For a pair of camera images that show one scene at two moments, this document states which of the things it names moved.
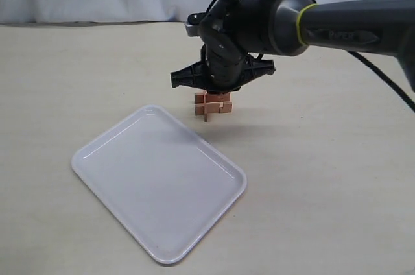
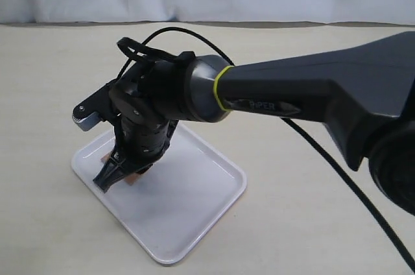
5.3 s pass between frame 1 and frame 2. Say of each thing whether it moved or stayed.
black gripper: moved
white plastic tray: stayed
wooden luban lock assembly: moved
